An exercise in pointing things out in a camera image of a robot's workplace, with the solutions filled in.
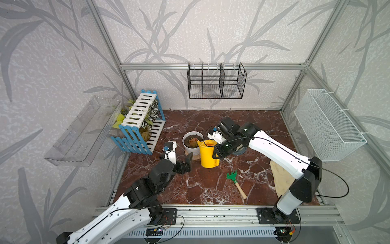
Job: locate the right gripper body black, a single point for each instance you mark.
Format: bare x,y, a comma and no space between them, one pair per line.
223,150

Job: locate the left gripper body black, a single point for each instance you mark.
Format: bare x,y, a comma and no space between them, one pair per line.
179,168

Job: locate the yellow watering can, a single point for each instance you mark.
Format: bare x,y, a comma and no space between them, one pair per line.
206,154

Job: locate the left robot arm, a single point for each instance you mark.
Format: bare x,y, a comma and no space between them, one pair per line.
136,207

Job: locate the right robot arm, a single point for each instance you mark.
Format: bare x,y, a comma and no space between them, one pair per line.
307,173

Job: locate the white pot red succulent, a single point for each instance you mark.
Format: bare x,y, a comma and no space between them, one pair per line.
191,143

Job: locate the tan wooden saucer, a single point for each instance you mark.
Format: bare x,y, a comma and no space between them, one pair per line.
196,157

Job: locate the blue saucer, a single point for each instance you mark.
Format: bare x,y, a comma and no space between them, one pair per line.
240,151

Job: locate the blue white fence planter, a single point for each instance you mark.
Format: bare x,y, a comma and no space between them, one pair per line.
142,126

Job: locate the beige gardening glove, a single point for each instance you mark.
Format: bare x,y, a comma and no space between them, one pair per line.
282,179

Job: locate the white mesh basket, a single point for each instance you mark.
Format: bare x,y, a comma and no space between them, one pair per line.
330,131

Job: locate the clear plastic shelf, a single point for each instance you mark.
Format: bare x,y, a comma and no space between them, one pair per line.
82,140

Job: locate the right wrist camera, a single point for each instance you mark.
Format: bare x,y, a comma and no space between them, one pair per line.
216,135

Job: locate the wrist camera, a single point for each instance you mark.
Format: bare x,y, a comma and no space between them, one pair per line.
216,135
169,151

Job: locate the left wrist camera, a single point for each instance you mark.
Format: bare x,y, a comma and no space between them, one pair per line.
169,151

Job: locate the green rake wooden handle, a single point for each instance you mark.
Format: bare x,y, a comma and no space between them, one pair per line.
232,176

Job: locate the black wire basket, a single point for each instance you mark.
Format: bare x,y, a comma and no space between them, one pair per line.
216,81

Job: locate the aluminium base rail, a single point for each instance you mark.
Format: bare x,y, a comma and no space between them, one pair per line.
248,216

